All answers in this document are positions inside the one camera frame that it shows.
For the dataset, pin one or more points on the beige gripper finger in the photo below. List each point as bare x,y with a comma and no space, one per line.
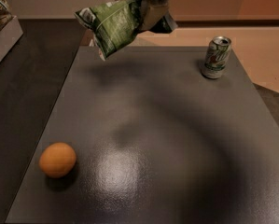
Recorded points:
151,12

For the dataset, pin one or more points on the green jalapeno chip bag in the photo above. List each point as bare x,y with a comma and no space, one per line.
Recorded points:
116,24

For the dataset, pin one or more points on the green white soda can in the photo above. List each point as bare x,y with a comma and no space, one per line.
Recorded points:
216,58

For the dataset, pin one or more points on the white snack display box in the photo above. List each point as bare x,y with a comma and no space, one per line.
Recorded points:
10,29

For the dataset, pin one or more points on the orange fruit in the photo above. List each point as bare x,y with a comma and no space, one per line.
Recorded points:
57,160

